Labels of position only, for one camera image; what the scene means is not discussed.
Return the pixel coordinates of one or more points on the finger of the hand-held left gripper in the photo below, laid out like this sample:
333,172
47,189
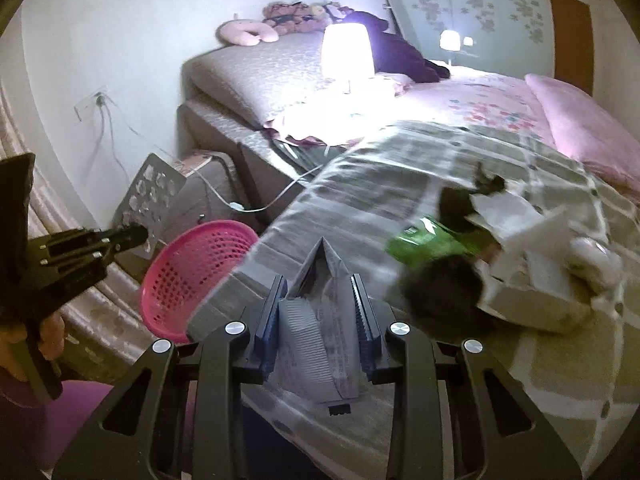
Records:
127,237

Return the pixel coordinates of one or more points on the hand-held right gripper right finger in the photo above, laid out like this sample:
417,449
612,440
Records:
367,330

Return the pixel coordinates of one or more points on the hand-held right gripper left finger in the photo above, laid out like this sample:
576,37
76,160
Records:
270,330

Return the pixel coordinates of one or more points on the pink plastic basket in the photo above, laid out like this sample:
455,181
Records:
200,265

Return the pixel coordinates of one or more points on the black wrapper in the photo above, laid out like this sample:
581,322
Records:
442,290
457,205

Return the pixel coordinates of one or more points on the green snack packet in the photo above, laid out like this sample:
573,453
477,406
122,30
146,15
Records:
430,250

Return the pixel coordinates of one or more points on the white cardboard box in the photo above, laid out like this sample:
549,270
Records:
530,305

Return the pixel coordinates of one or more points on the white paper sheet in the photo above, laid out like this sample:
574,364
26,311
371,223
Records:
520,240

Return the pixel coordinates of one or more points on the white tissue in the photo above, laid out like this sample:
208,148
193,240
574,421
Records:
597,265

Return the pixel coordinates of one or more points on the person's left hand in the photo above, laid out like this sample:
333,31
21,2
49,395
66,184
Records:
50,332

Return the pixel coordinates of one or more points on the grey floral cutout panel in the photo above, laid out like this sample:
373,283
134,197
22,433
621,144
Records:
145,200

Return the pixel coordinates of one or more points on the grey upholstered nightstand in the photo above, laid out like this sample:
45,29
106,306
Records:
210,185

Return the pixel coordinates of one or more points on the grey checked blanket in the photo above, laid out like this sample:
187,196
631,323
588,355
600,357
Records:
500,400

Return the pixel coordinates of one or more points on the person's purple clothing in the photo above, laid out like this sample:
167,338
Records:
70,430

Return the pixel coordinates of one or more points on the grey patterned headboard cushion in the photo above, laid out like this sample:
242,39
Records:
260,75

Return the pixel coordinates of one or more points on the pink plush toy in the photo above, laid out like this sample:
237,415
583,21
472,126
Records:
247,32

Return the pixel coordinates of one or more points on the pink floral bed sheet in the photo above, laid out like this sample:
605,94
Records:
480,100

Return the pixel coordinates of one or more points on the brown plush bear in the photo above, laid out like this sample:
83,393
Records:
287,19

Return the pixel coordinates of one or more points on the dark purple plush toy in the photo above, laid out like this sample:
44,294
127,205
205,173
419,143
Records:
400,52

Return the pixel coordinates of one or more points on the white table lamp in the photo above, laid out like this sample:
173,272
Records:
347,50

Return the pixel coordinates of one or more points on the pink pillow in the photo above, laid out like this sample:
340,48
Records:
585,120

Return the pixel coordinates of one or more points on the colourful plush toy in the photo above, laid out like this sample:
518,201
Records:
330,12

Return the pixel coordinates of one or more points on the floral wardrobe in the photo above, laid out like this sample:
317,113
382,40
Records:
475,15

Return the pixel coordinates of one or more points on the brown wooden door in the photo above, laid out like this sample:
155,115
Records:
572,40

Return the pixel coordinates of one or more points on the white wall socket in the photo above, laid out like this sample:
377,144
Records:
90,105

